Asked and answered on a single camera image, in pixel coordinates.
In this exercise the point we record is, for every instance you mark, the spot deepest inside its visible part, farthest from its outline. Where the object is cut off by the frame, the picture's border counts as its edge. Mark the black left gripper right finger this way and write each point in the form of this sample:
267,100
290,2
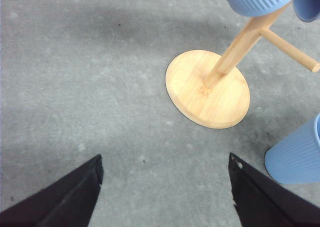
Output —
262,202

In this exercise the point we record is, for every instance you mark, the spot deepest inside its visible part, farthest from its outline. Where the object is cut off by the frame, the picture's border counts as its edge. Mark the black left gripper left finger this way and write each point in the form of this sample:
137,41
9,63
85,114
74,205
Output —
66,203

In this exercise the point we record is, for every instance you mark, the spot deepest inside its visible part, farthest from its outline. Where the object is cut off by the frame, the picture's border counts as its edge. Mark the wooden mug tree stand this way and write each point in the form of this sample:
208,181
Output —
209,90

